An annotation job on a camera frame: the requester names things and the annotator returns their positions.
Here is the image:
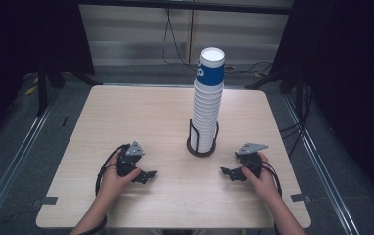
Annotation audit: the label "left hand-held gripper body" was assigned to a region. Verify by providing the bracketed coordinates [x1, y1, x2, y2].
[115, 140, 146, 178]

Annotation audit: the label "black tripod stand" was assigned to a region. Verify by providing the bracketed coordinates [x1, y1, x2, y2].
[35, 62, 104, 118]
[244, 67, 314, 125]

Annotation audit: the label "black wall cable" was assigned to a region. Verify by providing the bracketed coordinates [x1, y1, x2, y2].
[161, 8, 200, 71]

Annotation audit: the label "person's right hand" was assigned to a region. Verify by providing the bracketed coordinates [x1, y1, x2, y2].
[241, 152, 279, 201]

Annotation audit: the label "black wire cup holder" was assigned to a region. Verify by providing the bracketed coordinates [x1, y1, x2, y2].
[186, 118, 220, 158]

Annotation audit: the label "stack of white paper cups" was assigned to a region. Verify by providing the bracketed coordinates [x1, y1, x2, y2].
[190, 47, 226, 154]

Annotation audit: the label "black curtain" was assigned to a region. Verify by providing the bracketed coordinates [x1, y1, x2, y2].
[0, 0, 96, 145]
[269, 0, 374, 210]

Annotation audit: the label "grey tape piece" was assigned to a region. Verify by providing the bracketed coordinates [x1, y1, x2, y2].
[40, 196, 59, 206]
[290, 193, 312, 203]

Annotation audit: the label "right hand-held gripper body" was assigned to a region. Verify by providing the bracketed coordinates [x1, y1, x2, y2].
[234, 142, 269, 179]

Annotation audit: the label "black overhead bar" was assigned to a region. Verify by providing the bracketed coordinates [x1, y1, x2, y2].
[76, 0, 295, 16]

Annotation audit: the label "metal floor rail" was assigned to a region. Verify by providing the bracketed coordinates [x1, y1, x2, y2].
[282, 94, 361, 235]
[0, 97, 61, 227]

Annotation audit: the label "black floor cable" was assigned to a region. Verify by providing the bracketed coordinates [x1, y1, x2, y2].
[223, 61, 274, 74]

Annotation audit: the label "person's left hand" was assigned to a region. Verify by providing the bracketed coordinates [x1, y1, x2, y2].
[98, 160, 143, 201]

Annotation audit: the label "black stand cables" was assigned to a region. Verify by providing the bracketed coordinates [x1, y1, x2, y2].
[278, 91, 314, 159]

